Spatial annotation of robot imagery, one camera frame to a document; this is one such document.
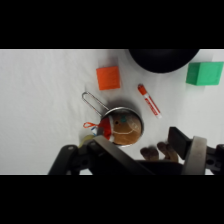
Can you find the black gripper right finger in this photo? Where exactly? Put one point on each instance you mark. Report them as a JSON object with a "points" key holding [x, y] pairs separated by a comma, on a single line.
{"points": [[195, 156]]}

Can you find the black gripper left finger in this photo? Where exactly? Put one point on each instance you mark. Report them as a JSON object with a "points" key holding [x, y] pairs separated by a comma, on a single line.
{"points": [[110, 151]]}

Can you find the red cube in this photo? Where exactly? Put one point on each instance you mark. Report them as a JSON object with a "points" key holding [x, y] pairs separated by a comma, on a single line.
{"points": [[108, 78]]}

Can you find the green cube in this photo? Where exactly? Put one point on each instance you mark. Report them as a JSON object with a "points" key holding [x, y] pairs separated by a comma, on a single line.
{"points": [[204, 73]]}

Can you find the gingerbread plush toy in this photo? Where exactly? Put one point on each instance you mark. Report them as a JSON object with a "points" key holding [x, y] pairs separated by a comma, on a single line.
{"points": [[123, 128]]}

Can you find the yellow cup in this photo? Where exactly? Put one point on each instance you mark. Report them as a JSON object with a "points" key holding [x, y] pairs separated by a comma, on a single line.
{"points": [[85, 140]]}

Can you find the brown plush toy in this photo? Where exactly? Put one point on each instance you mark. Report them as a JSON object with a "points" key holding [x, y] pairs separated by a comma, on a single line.
{"points": [[156, 152]]}

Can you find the red and white marker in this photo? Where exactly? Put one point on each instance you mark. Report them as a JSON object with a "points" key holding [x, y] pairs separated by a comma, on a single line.
{"points": [[150, 101]]}

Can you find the black bowl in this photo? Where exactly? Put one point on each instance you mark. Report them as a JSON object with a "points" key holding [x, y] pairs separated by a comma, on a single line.
{"points": [[163, 60]]}

